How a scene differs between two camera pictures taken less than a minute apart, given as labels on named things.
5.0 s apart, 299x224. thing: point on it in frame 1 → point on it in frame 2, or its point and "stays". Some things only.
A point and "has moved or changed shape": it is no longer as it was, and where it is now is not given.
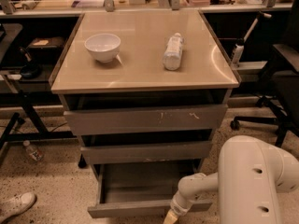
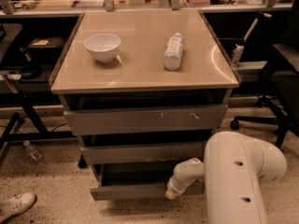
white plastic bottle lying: x=172 y=56 stays
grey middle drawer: x=147 y=152 stays
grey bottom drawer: x=132 y=189 has moved or changed shape
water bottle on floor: x=33 y=152 stays
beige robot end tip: x=177 y=205 → x=175 y=188
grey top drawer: x=82 y=122 stays
